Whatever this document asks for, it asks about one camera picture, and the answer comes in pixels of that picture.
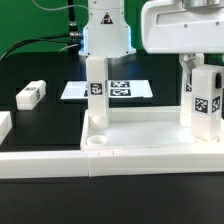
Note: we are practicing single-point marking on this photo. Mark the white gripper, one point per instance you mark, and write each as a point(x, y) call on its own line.
point(183, 26)

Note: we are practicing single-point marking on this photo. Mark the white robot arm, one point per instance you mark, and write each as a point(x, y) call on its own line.
point(107, 33)

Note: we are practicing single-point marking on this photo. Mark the fiducial marker sheet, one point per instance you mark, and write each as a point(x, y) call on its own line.
point(117, 89)

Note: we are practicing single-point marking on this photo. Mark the white L-shaped guide fence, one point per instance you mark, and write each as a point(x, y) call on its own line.
point(45, 164)

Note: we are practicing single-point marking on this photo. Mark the white block at left edge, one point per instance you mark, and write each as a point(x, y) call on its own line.
point(5, 124)

